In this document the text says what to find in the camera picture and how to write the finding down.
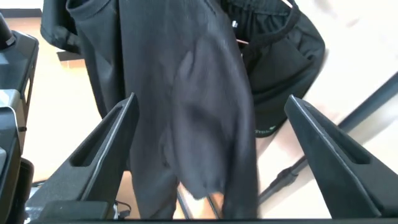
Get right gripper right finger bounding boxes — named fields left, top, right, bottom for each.
left=284, top=94, right=398, bottom=219

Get black garment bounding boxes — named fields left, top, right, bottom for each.
left=40, top=0, right=260, bottom=220

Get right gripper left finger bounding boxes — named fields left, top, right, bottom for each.
left=26, top=92, right=140, bottom=220

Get black clothes rack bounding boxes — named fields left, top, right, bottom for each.
left=176, top=71, right=398, bottom=220

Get black shorts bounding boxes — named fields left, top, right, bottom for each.
left=220, top=0, right=326, bottom=139

